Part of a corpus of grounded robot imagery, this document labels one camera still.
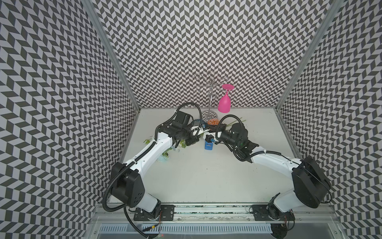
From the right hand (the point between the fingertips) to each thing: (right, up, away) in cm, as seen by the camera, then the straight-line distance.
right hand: (208, 124), depth 79 cm
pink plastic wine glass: (+11, +14, +12) cm, 21 cm away
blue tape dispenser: (+1, -14, +15) cm, 21 cm away
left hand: (-6, -6, +2) cm, 9 cm away
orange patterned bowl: (+6, +1, +26) cm, 27 cm away
